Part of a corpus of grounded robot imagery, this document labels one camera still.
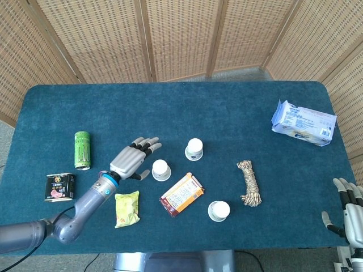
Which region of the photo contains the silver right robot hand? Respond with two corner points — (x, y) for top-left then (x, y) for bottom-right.
(321, 177), (363, 246)

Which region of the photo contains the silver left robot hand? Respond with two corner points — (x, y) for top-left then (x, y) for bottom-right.
(109, 137), (163, 181)

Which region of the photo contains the white cup blue-green flower print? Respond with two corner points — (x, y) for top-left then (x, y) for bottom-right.
(151, 159), (172, 182)

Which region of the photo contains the white cup large blue flower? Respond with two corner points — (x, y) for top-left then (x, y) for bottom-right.
(184, 138), (204, 162)

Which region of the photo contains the white cup green fern print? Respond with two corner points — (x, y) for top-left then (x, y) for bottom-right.
(207, 200), (231, 223)

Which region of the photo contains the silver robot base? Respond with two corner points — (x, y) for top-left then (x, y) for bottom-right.
(113, 250), (236, 272)

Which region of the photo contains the green energy drink can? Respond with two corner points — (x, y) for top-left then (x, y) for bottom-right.
(74, 130), (91, 171)

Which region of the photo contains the yellow-green snack bag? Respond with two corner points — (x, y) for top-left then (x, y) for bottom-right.
(114, 190), (141, 229)

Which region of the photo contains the orange and maroon cardboard box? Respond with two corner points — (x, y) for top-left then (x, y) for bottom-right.
(158, 172), (205, 218)

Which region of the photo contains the blue felt table cover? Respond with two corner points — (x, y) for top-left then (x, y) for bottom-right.
(0, 80), (360, 257)

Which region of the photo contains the black luncheon meat tin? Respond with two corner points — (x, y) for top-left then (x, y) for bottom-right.
(44, 173), (77, 202)

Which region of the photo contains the blue-white tissue pack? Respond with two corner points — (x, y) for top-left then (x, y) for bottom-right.
(271, 99), (338, 147)

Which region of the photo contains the woven bamboo folding screen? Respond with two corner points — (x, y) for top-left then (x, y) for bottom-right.
(0, 0), (363, 188)

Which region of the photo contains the black floor cable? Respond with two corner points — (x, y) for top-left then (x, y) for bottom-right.
(234, 250), (266, 271)
(84, 253), (100, 272)

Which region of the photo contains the tan braided rope bundle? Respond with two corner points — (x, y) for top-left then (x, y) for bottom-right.
(236, 159), (263, 207)

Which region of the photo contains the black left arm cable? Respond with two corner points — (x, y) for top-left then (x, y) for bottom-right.
(0, 206), (77, 270)

